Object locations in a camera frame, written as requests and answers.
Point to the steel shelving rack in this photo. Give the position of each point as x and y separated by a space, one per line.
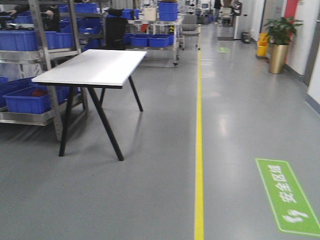
45 57

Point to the yellow wet floor sign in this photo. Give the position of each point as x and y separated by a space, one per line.
262 45

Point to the white table black legs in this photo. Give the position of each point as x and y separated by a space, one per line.
91 69

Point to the black office chair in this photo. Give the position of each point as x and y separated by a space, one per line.
115 28

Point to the plant in gold pot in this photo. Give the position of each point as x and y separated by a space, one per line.
279 33

